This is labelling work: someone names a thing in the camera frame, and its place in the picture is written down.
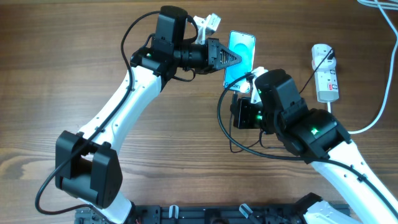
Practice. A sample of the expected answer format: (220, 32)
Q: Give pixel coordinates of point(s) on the white power strip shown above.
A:
(324, 65)

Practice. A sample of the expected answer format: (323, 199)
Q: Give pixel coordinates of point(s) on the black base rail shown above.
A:
(154, 214)

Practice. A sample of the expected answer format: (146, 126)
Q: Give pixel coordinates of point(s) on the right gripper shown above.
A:
(242, 112)

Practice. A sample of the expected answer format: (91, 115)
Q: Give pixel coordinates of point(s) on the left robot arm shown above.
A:
(86, 163)

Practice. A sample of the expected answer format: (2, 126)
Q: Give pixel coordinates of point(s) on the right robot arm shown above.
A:
(316, 137)

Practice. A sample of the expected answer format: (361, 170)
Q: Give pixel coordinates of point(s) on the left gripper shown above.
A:
(214, 47)

